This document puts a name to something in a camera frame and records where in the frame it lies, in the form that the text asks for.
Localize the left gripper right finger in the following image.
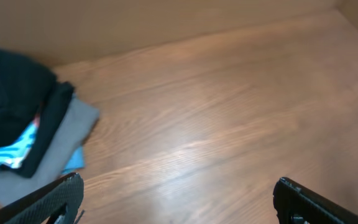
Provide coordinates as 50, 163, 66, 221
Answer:
273, 177, 358, 224

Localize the black polo shirt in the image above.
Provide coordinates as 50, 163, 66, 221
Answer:
0, 49, 57, 147

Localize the light blue printed folded shirt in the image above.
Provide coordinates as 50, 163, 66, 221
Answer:
0, 114, 40, 169

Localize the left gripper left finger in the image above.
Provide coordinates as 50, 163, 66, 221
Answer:
0, 172, 84, 224

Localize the grey folded shirt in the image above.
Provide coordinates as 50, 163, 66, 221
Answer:
0, 98, 99, 206

